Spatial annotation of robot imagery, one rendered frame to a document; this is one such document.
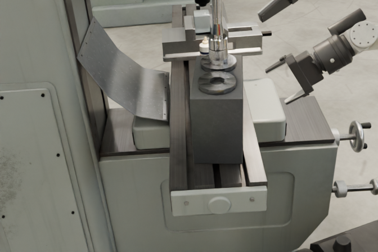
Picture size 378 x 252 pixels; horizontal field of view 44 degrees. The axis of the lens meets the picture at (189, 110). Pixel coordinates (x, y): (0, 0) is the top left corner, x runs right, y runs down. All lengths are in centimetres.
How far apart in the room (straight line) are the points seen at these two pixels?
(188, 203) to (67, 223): 68
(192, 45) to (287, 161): 51
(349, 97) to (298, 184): 171
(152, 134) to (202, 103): 48
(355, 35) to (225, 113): 41
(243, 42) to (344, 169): 126
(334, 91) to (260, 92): 176
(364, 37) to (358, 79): 230
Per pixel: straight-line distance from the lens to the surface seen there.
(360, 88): 343
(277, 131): 152
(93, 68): 142
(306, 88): 130
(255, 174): 112
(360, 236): 152
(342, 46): 127
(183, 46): 161
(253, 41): 163
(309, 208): 176
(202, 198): 109
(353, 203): 249
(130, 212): 171
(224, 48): 113
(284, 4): 72
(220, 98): 104
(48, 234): 173
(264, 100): 159
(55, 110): 141
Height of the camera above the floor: 169
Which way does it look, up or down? 33 degrees down
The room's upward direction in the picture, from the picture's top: 4 degrees counter-clockwise
